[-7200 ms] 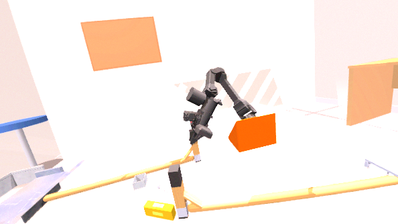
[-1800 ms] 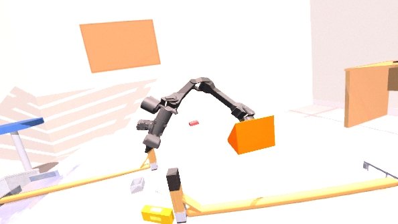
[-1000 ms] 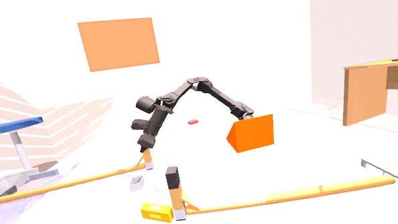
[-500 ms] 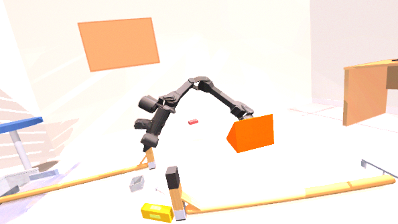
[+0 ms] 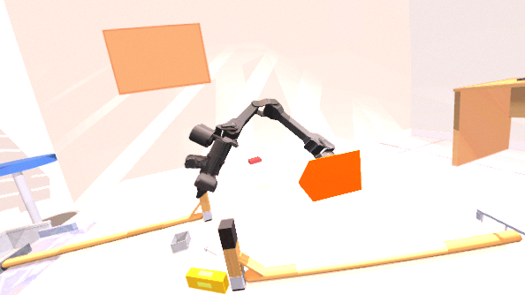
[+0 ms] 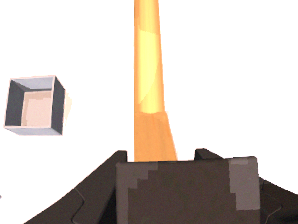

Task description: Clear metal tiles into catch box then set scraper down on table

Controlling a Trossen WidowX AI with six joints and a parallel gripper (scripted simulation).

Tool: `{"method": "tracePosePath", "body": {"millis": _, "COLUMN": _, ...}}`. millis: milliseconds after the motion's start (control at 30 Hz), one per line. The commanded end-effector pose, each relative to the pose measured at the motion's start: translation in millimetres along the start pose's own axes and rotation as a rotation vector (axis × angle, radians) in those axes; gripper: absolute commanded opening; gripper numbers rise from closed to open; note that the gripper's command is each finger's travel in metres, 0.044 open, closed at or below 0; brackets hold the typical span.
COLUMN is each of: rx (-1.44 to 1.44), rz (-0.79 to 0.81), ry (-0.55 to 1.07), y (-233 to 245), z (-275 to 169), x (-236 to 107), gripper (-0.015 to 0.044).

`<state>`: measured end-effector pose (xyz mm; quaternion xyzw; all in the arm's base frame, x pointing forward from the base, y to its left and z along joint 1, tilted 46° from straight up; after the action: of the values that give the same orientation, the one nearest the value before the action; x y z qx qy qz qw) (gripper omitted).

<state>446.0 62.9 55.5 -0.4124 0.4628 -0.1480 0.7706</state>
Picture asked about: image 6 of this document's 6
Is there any grey open-top box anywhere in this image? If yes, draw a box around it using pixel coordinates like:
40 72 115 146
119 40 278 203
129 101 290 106
3 75 65 136

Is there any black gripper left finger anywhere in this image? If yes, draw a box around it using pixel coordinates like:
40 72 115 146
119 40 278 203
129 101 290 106
24 149 128 224

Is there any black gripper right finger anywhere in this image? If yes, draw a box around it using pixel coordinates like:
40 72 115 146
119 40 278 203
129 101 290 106
194 148 298 224

